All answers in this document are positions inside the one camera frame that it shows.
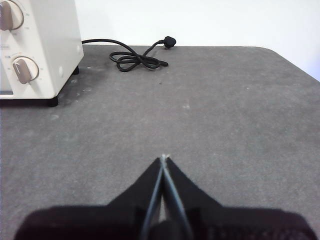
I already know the white toaster oven body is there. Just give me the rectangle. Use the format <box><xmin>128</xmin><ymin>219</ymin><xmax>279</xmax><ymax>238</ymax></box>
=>
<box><xmin>0</xmin><ymin>0</ymin><xmax>85</xmax><ymax>100</ymax></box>

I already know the black oven power cable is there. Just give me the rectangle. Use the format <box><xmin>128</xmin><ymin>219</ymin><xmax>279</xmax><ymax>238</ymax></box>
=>
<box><xmin>81</xmin><ymin>35</ymin><xmax>177</xmax><ymax>73</ymax></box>

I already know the round oven timer knob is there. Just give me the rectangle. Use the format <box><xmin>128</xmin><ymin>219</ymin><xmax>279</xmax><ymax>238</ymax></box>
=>
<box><xmin>11</xmin><ymin>56</ymin><xmax>40</xmax><ymax>85</ymax></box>

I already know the round oven temperature knob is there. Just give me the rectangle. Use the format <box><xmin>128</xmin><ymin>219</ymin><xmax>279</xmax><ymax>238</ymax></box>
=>
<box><xmin>0</xmin><ymin>0</ymin><xmax>25</xmax><ymax>32</ymax></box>

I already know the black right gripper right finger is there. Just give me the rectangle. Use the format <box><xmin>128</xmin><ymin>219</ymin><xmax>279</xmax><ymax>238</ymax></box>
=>
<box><xmin>163</xmin><ymin>157</ymin><xmax>316</xmax><ymax>240</ymax></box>

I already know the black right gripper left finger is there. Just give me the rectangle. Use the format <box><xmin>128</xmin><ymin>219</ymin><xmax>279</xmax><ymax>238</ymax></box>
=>
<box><xmin>13</xmin><ymin>156</ymin><xmax>165</xmax><ymax>240</ymax></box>

